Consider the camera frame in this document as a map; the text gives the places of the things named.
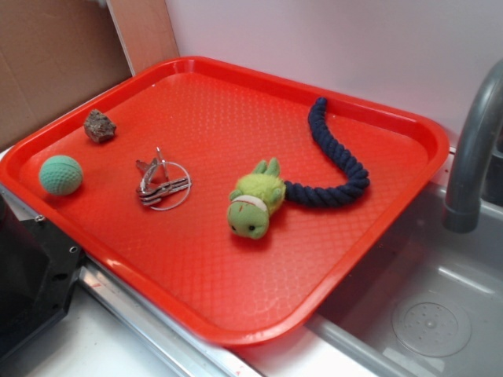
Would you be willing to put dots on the brown rock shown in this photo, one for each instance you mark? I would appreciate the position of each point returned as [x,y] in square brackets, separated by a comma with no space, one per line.
[98,127]

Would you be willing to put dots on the grey faucet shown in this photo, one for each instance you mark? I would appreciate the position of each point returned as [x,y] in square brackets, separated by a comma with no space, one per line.
[476,173]

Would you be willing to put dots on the red plastic tray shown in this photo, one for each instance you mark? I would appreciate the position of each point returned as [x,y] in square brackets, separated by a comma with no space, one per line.
[219,120]

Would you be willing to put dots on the metal keys on ring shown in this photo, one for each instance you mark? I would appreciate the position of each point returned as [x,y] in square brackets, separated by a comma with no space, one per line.
[164,185]

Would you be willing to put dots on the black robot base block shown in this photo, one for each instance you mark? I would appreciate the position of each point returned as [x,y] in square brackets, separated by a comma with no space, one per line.
[39,267]

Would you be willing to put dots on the green plush rope toy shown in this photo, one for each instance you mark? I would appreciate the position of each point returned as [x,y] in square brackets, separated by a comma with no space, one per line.
[259,195]

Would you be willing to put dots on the brown cardboard panel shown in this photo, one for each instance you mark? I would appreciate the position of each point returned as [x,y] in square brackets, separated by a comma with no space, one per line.
[56,55]

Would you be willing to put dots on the grey plastic sink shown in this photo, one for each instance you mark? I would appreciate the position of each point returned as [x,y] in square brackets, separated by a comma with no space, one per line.
[424,301]

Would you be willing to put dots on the green dimpled ball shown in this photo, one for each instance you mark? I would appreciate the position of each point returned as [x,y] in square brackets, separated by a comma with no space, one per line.
[61,175]

